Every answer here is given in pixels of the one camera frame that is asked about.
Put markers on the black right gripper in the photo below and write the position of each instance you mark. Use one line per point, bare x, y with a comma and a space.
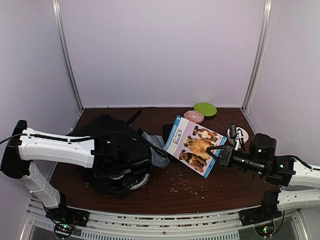
226, 155

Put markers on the purple dog reader book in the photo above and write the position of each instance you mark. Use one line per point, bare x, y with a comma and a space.
188, 142

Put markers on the grey plastic bag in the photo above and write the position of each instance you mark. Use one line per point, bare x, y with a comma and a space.
159, 157

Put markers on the black student backpack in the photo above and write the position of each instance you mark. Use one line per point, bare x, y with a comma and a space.
116, 145

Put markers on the black leather pouch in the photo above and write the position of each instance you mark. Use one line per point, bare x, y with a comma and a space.
166, 130

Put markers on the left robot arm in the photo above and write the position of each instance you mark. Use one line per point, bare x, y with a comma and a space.
26, 146

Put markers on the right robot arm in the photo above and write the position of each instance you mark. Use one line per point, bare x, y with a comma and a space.
282, 171

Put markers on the white bowl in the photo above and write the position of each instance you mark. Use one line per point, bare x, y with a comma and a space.
241, 138

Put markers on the red patterned bowl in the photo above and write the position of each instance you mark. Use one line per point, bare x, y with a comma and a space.
194, 116

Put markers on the green plate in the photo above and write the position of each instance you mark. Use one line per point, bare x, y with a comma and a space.
205, 108

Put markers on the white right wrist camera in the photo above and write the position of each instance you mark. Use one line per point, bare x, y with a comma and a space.
233, 134

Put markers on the right aluminium frame post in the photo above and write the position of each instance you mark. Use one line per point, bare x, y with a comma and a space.
261, 47

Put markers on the aluminium frame post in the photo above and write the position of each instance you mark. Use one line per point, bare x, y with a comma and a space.
66, 57
261, 47

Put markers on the left aluminium frame post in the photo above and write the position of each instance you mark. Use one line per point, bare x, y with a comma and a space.
66, 57

